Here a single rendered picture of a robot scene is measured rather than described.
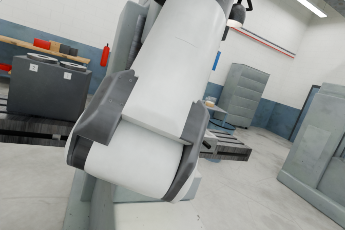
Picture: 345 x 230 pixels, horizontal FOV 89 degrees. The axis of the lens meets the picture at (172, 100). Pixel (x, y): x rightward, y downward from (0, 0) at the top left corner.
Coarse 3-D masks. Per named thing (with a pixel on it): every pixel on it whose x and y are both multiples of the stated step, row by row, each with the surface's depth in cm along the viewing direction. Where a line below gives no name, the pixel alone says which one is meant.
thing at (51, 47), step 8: (0, 40) 310; (8, 40) 317; (16, 40) 357; (40, 40) 349; (32, 48) 329; (40, 48) 341; (48, 48) 357; (56, 48) 370; (64, 48) 372; (72, 48) 380; (64, 56) 351; (72, 56) 373; (0, 64) 354; (8, 64) 373; (0, 72) 337; (8, 72) 340
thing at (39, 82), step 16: (16, 64) 57; (32, 64) 58; (48, 64) 59; (64, 64) 62; (16, 80) 58; (32, 80) 59; (48, 80) 60; (64, 80) 61; (80, 80) 63; (16, 96) 59; (32, 96) 60; (48, 96) 61; (64, 96) 63; (80, 96) 64; (32, 112) 61; (48, 112) 63; (64, 112) 64; (80, 112) 68
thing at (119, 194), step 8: (200, 176) 72; (112, 184) 64; (192, 184) 71; (112, 192) 62; (120, 192) 60; (128, 192) 61; (136, 192) 62; (192, 192) 72; (112, 200) 60; (120, 200) 61; (128, 200) 62; (136, 200) 63; (144, 200) 65; (152, 200) 66; (160, 200) 68
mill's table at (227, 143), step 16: (0, 96) 68; (0, 112) 58; (16, 112) 60; (0, 128) 54; (16, 128) 56; (32, 128) 57; (48, 128) 59; (64, 128) 61; (208, 128) 113; (32, 144) 59; (48, 144) 60; (64, 144) 62; (224, 144) 92; (240, 144) 100; (240, 160) 98
